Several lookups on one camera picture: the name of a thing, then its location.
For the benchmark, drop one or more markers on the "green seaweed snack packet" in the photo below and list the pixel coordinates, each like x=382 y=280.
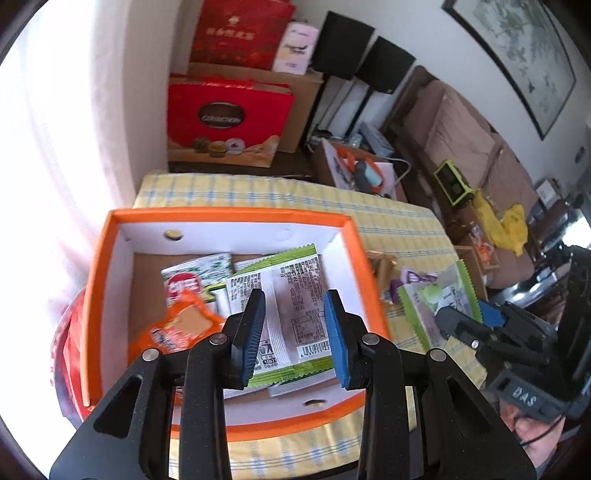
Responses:
x=247 y=264
x=203 y=267

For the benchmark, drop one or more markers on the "orange cardboard box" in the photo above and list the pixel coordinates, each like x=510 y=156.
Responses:
x=92 y=323

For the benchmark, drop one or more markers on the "gold snack packet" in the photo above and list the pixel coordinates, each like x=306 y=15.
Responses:
x=383 y=267

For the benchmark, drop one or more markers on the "yellow checked tablecloth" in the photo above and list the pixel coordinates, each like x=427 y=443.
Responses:
x=406 y=230

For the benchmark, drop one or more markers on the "black speaker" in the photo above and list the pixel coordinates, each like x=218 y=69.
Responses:
x=344 y=44
x=385 y=64

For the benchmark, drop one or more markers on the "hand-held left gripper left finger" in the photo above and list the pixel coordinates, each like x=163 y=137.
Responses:
x=251 y=332

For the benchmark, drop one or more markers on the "green portable radio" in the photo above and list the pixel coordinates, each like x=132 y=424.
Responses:
x=452 y=184

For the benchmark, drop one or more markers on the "red gift box on top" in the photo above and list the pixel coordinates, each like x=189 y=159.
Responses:
x=240 y=37

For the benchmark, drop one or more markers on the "brown cardboard box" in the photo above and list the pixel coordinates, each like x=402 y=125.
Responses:
x=300 y=115

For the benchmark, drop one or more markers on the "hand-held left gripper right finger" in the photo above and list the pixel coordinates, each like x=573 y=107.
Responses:
x=334 y=341

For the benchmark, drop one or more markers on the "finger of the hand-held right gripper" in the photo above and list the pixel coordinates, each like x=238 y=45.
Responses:
x=491 y=316
x=461 y=327

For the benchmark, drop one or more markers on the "cardboard box of snacks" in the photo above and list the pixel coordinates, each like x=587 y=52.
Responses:
x=485 y=251

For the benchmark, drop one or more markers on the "pink tissue pack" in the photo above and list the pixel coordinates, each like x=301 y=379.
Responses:
x=295 y=46

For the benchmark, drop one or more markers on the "green-edged white snack packet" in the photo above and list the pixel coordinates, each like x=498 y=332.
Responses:
x=295 y=295
x=429 y=295

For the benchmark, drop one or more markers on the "brown sofa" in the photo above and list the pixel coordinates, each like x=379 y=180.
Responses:
x=461 y=120

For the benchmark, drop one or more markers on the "red container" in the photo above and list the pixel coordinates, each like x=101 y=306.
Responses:
x=69 y=360

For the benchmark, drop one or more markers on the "open box with tools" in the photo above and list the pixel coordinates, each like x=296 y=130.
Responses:
x=385 y=173

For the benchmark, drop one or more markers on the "purple snack packet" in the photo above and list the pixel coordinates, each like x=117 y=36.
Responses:
x=415 y=277

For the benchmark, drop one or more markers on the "yellow plastic bag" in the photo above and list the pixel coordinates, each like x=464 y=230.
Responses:
x=515 y=226
x=491 y=221

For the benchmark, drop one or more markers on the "red collection gift bag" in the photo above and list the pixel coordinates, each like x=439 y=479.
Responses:
x=184 y=110

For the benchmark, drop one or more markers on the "grey device box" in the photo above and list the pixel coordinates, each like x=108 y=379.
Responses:
x=376 y=138

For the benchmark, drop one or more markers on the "white curtain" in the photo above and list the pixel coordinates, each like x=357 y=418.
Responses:
x=92 y=115

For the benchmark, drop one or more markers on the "orange snack packet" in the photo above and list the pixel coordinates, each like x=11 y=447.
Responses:
x=184 y=323

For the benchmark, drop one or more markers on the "framed wall picture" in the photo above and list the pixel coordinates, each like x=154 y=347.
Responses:
x=521 y=55

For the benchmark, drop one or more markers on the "beige sofa cushion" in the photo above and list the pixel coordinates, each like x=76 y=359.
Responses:
x=457 y=134
x=508 y=175

